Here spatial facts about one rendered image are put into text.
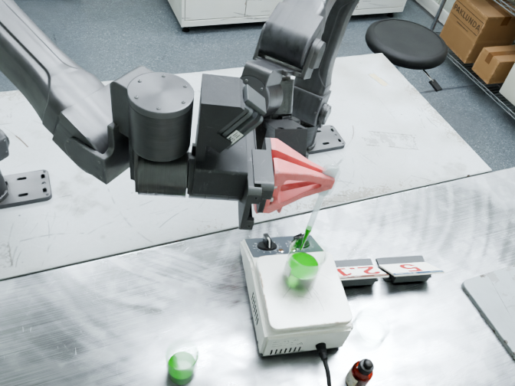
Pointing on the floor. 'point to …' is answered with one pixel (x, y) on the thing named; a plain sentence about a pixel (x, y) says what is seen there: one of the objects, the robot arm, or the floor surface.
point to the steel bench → (404, 238)
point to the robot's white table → (382, 131)
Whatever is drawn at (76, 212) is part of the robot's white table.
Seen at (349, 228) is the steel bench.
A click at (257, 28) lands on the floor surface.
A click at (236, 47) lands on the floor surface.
